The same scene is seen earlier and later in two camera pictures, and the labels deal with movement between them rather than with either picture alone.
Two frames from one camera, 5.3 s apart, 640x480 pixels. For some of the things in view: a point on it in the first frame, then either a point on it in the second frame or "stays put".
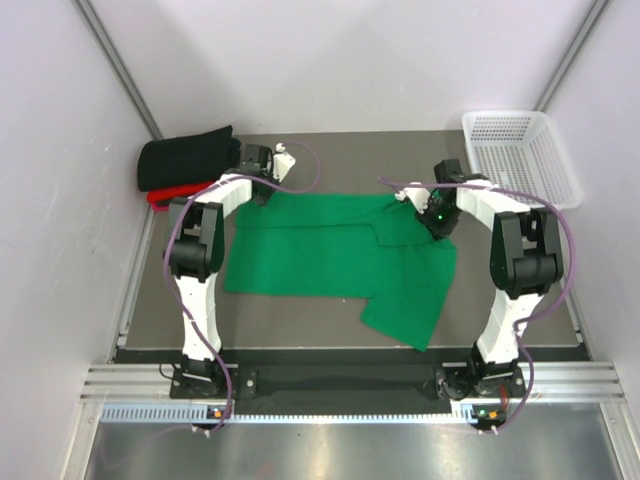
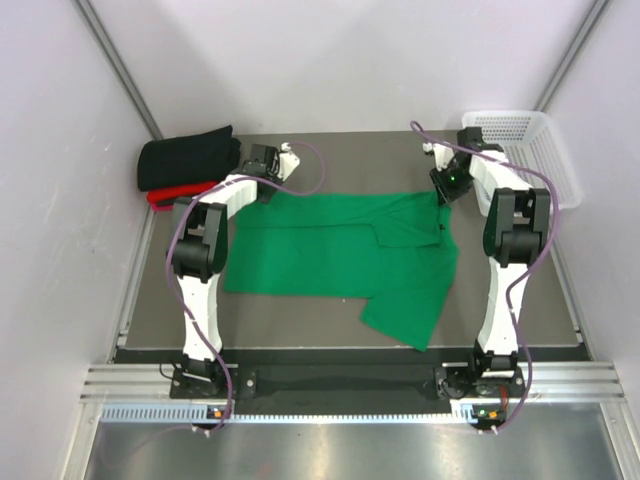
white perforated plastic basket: (524, 150) stays put
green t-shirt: (346, 246) stays put
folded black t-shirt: (187, 159) stays put
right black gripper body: (441, 219) -> (451, 182)
